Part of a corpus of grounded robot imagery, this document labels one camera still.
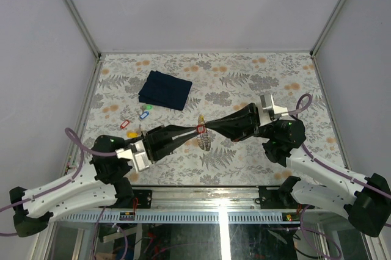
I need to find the floral patterned table mat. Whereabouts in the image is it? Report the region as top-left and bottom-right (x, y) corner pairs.
(82, 52), (344, 186)

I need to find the key with green tag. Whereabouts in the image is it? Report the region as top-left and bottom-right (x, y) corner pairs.
(141, 104), (152, 110)

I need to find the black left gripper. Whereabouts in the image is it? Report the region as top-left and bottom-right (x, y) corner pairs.
(129, 126), (200, 165)

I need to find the aluminium front rail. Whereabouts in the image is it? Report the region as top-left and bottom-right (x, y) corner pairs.
(45, 185), (306, 212)

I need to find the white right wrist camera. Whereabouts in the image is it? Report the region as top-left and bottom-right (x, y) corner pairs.
(257, 94), (288, 126)

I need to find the small blue key tag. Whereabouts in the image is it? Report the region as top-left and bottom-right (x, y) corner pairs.
(139, 111), (149, 120)

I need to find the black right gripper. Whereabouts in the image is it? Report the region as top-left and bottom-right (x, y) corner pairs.
(206, 103), (277, 142)

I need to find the small red key tag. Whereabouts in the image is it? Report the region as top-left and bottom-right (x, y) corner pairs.
(120, 120), (130, 129)

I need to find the key with yellow tag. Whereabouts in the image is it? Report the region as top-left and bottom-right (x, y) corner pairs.
(126, 125), (142, 139)

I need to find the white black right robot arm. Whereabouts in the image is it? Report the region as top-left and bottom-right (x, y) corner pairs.
(205, 101), (390, 237)

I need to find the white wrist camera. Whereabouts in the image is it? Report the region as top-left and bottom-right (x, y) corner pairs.
(115, 140), (152, 173)
(257, 94), (288, 126)

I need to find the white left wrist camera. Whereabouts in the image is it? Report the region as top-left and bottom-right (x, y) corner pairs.
(115, 140), (152, 173)

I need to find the key with red tag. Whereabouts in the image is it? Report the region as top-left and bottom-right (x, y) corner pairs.
(196, 125), (206, 134)

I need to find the dark navy folded cloth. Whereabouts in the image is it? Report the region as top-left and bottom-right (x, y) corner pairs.
(138, 71), (192, 110)

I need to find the metal keyring with yellow grip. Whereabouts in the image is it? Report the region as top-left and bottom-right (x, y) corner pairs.
(197, 115), (211, 152)

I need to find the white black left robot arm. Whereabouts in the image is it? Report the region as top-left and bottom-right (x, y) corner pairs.
(9, 125), (198, 237)

